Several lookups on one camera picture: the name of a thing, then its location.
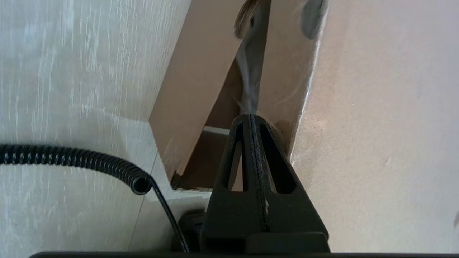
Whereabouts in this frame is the black cable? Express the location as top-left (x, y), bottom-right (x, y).
top-left (0, 143), bottom-right (190, 253)

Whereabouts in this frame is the brown cardboard shoebox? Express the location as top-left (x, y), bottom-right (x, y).
top-left (148, 0), bottom-right (325, 191)

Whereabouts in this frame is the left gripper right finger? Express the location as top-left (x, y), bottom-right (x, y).
top-left (252, 114), bottom-right (331, 252)

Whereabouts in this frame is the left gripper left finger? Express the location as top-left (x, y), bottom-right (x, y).
top-left (200, 113), bottom-right (269, 252)

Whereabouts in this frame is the grey fabric strip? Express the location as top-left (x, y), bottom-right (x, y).
top-left (233, 0), bottom-right (272, 115)

